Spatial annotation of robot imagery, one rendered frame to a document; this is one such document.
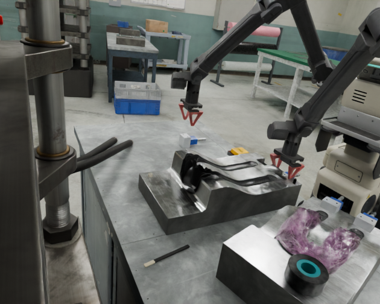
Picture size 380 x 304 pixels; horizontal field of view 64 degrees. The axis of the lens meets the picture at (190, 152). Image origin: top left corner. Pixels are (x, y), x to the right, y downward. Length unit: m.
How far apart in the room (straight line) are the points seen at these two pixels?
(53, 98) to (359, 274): 0.80
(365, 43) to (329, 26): 8.31
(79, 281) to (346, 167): 1.13
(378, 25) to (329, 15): 8.26
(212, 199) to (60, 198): 0.41
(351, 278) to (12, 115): 0.76
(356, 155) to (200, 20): 6.50
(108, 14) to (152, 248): 6.72
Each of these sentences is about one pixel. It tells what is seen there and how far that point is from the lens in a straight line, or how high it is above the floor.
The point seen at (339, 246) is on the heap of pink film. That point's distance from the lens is 0.88.
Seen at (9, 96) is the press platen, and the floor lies 1.29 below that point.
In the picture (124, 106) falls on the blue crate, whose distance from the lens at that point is 4.21.
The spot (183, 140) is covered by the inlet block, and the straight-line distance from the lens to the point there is 1.41.
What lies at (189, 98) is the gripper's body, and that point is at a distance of 1.35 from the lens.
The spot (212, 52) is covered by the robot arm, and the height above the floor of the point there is 1.25.
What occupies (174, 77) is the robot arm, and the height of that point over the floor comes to 1.12.
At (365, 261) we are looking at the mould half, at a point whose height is 0.89.
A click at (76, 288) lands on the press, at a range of 0.80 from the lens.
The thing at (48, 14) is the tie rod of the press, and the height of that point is 1.34.
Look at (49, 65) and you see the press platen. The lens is 0.65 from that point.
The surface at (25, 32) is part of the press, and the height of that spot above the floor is 0.84.
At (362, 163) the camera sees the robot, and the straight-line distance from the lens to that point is 1.47.
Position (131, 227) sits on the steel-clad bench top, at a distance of 0.93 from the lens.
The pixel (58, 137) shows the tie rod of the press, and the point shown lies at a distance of 0.76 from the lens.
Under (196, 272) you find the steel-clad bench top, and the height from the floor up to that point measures 0.80.
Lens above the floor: 1.39
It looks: 25 degrees down
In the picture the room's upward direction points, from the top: 8 degrees clockwise
